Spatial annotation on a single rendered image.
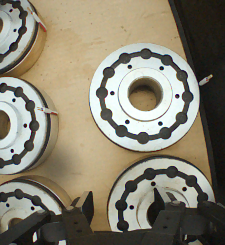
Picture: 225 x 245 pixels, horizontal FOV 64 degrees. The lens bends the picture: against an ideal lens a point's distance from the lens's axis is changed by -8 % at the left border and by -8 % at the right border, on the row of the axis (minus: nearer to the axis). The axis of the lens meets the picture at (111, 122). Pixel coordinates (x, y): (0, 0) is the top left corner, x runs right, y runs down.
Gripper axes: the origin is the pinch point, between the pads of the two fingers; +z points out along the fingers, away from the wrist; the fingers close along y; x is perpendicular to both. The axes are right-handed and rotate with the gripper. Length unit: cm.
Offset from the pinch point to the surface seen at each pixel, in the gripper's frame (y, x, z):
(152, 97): 3.7, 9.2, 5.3
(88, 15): -2.7, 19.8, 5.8
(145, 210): 1.8, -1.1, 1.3
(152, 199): 2.5, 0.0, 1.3
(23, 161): -9.5, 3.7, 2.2
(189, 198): 5.9, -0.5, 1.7
